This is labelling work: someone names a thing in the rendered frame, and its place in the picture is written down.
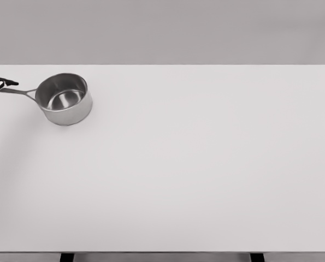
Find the steel saucepan with long handle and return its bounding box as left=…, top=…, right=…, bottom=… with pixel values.
left=0, top=72, right=93, bottom=127

